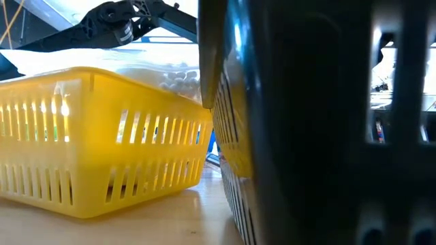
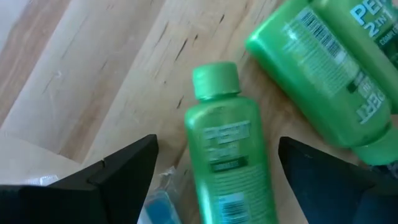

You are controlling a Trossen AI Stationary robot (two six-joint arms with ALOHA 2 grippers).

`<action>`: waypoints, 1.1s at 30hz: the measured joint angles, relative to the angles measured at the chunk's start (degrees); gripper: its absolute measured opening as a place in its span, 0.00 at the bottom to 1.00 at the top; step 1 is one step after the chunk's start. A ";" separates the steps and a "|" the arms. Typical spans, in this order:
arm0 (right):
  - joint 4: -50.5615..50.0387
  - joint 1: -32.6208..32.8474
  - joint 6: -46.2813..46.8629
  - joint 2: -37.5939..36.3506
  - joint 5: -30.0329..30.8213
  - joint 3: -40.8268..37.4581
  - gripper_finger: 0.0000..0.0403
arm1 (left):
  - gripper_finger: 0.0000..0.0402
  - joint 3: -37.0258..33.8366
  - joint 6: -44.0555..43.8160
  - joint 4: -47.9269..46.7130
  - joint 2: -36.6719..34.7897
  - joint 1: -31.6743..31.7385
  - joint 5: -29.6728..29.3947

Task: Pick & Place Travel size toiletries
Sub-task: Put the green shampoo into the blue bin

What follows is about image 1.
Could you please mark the blue plastic basket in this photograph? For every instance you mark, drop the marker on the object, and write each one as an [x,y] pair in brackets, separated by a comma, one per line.
[212,143]

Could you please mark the black plastic basket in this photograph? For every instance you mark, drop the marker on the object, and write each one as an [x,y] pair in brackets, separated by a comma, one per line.
[306,136]

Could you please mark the yellow plastic basket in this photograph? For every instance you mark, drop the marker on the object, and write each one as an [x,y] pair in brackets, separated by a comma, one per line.
[102,153]

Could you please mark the cotton swabs clear bag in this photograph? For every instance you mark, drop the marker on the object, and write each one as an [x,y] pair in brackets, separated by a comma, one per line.
[180,81]

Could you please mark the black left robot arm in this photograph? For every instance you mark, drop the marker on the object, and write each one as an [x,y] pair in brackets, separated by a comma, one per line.
[68,34]

